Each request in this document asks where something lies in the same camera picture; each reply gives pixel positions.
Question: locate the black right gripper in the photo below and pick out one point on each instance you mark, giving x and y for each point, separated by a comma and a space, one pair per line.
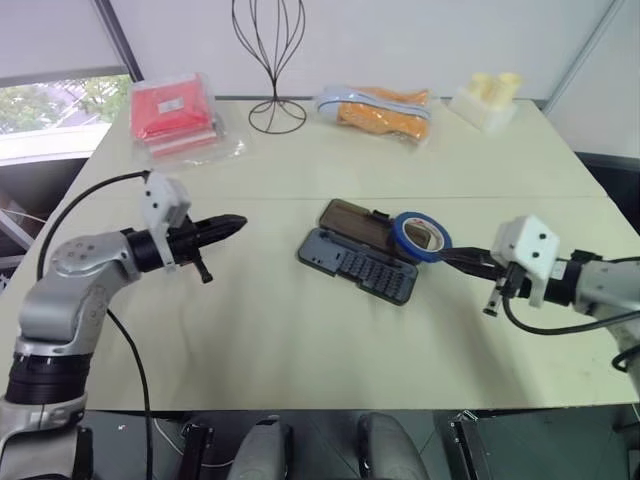
511, 280

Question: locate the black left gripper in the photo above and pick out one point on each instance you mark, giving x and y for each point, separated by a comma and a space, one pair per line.
186, 241

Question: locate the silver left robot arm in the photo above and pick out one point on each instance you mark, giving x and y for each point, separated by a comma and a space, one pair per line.
75, 295

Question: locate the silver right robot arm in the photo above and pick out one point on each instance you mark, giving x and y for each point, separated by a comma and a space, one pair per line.
600, 285

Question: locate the grey tool case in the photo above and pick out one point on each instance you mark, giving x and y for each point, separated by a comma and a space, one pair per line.
360, 265

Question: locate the blue tape roll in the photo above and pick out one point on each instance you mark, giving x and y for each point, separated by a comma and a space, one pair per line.
400, 237

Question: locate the red cloth in clear packaging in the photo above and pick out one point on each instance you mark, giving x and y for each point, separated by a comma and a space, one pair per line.
170, 107

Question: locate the white block cup holder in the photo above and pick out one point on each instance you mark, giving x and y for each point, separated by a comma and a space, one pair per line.
480, 112

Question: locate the orange cloth in plastic bag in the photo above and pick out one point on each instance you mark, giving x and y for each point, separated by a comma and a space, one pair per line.
385, 120

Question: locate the cream plastic cup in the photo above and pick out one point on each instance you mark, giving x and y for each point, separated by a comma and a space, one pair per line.
507, 87
482, 85

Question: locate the dark grey rounded shape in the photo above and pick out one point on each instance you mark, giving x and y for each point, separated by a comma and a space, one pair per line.
390, 447
262, 450

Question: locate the white roller blind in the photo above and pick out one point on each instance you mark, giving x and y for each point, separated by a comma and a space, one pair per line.
50, 35

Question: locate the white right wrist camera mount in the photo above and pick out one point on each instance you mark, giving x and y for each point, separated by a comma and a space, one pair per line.
527, 245

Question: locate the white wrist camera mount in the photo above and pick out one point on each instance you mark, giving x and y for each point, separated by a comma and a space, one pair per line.
527, 245
162, 200

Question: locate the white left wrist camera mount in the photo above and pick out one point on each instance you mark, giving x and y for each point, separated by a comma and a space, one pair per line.
162, 200

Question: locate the black upright bracket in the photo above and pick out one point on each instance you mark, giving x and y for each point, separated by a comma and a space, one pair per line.
470, 447
197, 450

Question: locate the dark metal shelf frame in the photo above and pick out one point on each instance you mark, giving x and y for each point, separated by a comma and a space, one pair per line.
30, 200

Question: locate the black window frame post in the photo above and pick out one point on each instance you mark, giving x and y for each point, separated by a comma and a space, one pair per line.
120, 40

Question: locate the grey metal frame post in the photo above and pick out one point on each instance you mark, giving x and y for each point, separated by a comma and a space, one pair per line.
580, 55

